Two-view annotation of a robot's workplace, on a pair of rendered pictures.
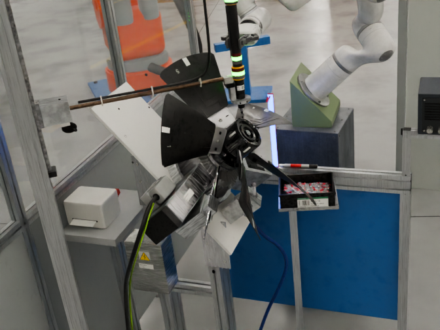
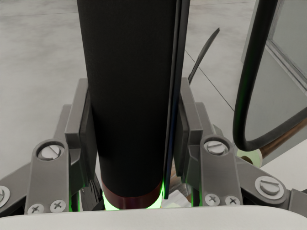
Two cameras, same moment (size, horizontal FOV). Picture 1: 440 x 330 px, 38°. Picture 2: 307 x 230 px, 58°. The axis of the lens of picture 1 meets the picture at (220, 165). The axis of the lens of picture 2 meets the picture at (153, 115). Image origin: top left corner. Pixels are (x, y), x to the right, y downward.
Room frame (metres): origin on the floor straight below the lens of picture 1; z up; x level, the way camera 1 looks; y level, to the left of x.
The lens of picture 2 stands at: (2.20, -0.13, 1.59)
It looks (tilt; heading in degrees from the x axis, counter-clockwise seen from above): 39 degrees down; 152
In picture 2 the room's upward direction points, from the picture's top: 2 degrees clockwise
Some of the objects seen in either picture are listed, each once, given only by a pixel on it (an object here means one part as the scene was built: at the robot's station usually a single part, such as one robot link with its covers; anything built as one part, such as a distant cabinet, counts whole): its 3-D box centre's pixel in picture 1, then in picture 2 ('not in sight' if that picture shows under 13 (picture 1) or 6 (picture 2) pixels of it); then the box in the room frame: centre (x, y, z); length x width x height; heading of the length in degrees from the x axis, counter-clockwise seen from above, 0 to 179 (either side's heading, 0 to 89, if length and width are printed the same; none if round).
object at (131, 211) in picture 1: (110, 215); not in sight; (2.22, 0.45, 0.84); 0.36 x 0.24 x 0.03; 157
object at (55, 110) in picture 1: (54, 110); not in sight; (1.98, 0.51, 1.39); 0.10 x 0.07 x 0.08; 102
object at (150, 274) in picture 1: (151, 261); not in sight; (2.03, 0.30, 0.73); 0.15 x 0.09 x 0.22; 67
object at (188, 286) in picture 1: (194, 287); not in sight; (2.07, 0.16, 0.56); 0.19 x 0.04 x 0.04; 67
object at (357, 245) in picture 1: (304, 249); not in sight; (2.41, -0.33, 0.45); 0.82 x 0.01 x 0.66; 67
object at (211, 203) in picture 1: (211, 204); not in sight; (1.80, 0.04, 1.08); 0.07 x 0.04 x 0.06; 168
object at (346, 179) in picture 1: (300, 175); not in sight; (2.41, -0.33, 0.82); 0.90 x 0.04 x 0.08; 67
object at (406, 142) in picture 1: (406, 152); not in sight; (2.24, -0.73, 0.96); 0.03 x 0.03 x 0.20; 67
